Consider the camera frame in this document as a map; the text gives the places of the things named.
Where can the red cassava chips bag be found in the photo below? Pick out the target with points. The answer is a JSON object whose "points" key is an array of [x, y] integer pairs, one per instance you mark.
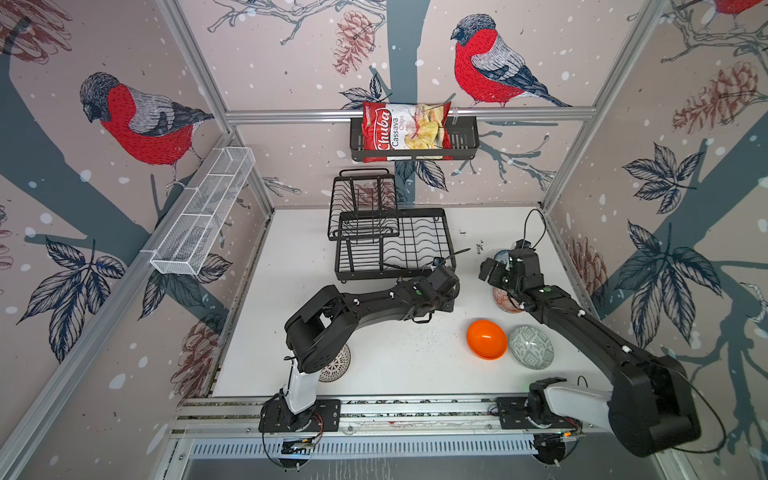
{"points": [[390, 127]]}

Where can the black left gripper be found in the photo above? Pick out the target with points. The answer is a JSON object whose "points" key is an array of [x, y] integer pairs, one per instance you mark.
{"points": [[450, 301]]}

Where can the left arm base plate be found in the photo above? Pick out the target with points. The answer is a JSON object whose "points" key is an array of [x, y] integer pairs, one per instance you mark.
{"points": [[322, 416]]}

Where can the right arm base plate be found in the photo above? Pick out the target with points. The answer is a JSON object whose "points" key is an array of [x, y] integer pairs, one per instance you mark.
{"points": [[515, 412]]}

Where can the blue floral ceramic bowl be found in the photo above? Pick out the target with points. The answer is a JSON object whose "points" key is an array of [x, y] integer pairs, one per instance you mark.
{"points": [[503, 258]]}

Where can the aluminium mounting rail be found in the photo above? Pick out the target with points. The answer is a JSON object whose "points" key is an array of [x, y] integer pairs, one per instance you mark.
{"points": [[220, 417]]}

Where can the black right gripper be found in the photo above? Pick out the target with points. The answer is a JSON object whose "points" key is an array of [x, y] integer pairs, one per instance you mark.
{"points": [[496, 270]]}

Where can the grey green patterned bowl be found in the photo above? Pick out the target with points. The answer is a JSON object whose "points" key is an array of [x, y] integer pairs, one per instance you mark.
{"points": [[531, 347]]}

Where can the black wire dish rack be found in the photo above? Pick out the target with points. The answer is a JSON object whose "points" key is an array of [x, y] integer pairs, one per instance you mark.
{"points": [[375, 237]]}

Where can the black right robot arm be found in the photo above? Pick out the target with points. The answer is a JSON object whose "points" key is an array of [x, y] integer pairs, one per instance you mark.
{"points": [[650, 406]]}

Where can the white maroon patterned bowl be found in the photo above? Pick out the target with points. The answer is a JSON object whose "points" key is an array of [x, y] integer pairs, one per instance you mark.
{"points": [[338, 367]]}

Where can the red and blue patterned bowl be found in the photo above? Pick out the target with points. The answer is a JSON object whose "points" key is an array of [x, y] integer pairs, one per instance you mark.
{"points": [[504, 302]]}

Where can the orange plastic bowl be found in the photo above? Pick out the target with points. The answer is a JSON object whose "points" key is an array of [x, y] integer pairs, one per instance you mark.
{"points": [[486, 340]]}

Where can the black wall shelf basket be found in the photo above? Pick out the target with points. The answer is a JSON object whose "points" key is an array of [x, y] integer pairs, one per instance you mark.
{"points": [[462, 132]]}

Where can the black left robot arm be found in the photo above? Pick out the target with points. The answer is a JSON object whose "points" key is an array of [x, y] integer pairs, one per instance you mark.
{"points": [[319, 330]]}

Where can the white wire wall basket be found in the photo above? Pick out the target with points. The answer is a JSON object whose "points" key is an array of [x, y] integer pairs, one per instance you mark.
{"points": [[186, 246]]}

